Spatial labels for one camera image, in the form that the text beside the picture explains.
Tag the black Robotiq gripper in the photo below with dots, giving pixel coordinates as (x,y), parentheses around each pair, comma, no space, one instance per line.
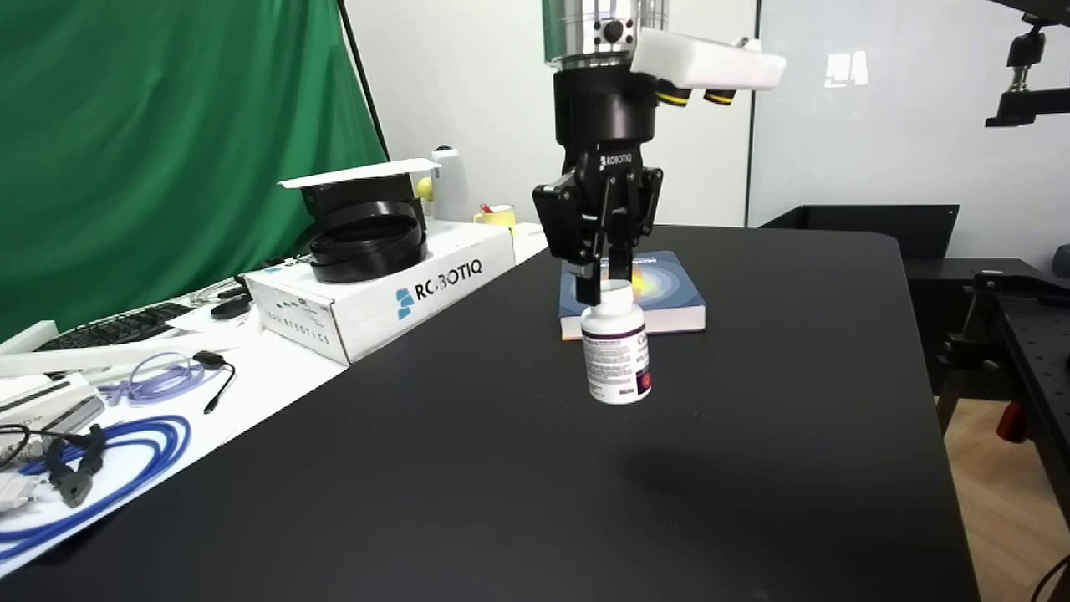
(604,117)

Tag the white pill bottle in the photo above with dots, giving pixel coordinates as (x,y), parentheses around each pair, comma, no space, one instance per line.
(615,355)

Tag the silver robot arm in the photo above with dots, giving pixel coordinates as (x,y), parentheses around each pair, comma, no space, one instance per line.
(590,25)

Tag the blue Machine Learning book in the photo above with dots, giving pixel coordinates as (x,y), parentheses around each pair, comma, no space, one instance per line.
(672,296)

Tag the small yellow object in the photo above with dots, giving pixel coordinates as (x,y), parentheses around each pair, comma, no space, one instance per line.
(498,214)

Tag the black box with white lid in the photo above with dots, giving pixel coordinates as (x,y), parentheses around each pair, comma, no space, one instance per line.
(361,189)

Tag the white Robotiq cardboard box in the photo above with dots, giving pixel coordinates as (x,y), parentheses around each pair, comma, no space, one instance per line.
(367,301)

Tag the black low cabinet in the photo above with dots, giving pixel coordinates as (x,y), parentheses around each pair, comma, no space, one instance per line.
(879,228)

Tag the black backdrop stand pole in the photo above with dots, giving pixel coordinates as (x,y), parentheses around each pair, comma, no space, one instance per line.
(366,78)

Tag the black computer mouse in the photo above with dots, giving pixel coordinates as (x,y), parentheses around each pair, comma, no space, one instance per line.
(230,307)

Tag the black side table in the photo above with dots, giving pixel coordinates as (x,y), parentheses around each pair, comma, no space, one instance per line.
(1023,336)

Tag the green backdrop cloth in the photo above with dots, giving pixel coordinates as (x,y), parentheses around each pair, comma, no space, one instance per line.
(167,145)

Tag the black keyboard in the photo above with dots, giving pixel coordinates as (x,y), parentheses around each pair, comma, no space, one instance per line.
(117,325)

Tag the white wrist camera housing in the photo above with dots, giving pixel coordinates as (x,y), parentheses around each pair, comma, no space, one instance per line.
(713,61)

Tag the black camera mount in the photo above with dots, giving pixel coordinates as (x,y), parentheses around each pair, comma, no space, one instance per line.
(1032,67)

